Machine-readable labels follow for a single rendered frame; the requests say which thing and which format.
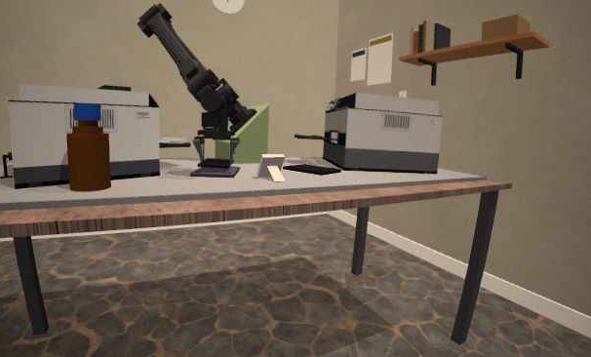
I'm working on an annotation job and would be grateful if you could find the white multiwell plate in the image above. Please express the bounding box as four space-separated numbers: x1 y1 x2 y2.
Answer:
159 138 188 143

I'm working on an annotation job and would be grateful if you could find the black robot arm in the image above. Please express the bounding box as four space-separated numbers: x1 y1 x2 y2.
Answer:
138 3 256 136

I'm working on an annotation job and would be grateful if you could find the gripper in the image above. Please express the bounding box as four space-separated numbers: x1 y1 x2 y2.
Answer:
193 130 240 165

